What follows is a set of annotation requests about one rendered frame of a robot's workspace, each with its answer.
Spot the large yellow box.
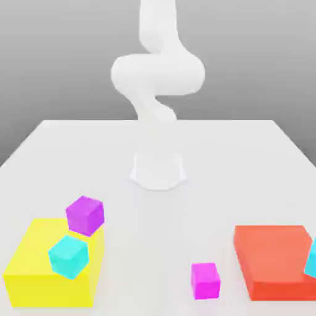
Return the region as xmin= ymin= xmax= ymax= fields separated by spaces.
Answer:
xmin=2 ymin=218 xmax=106 ymax=309

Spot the small cyan cube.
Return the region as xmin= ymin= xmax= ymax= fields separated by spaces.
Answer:
xmin=48 ymin=235 xmax=90 ymax=281
xmin=303 ymin=237 xmax=316 ymax=279

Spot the small magenta cube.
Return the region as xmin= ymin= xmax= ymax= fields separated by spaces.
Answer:
xmin=191 ymin=262 xmax=221 ymax=301

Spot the small purple cube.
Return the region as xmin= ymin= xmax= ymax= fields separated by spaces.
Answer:
xmin=65 ymin=195 xmax=106 ymax=238

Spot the large orange box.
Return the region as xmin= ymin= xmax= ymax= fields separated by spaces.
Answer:
xmin=233 ymin=225 xmax=316 ymax=302

